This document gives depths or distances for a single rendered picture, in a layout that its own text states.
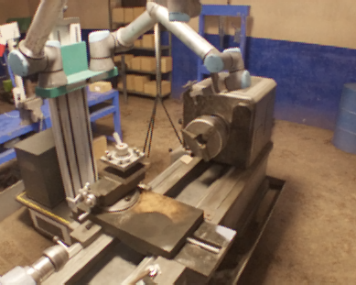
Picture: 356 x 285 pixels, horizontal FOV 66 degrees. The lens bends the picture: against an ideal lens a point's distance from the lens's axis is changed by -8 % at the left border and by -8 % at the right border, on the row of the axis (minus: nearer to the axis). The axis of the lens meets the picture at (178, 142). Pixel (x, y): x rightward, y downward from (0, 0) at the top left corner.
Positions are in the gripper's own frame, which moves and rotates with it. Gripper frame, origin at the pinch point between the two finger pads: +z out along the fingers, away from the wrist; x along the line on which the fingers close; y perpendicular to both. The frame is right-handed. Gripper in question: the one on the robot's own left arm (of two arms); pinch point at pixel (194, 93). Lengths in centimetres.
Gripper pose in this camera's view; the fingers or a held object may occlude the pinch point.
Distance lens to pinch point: 175.2
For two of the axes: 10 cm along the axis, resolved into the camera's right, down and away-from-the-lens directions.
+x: 4.9, -3.8, 7.9
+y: 3.2, 9.2, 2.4
